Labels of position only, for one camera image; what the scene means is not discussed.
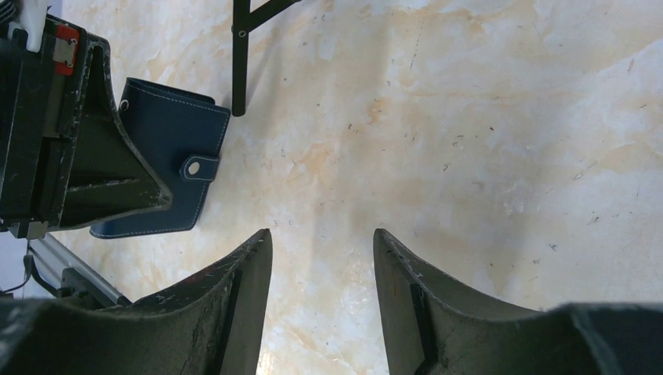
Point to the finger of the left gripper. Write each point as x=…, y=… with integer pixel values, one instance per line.
x=109, y=177

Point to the dark blue card holder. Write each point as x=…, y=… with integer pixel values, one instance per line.
x=180, y=135

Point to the black tripod stand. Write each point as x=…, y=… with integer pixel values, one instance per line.
x=244, y=22

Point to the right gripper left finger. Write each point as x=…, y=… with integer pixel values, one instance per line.
x=208, y=323

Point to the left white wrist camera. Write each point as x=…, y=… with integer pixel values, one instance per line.
x=27, y=15

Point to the aluminium frame front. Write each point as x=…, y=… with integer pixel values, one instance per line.
x=66, y=277

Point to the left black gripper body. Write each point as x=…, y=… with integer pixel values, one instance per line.
x=40, y=94

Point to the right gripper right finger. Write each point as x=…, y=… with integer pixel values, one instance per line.
x=434, y=324

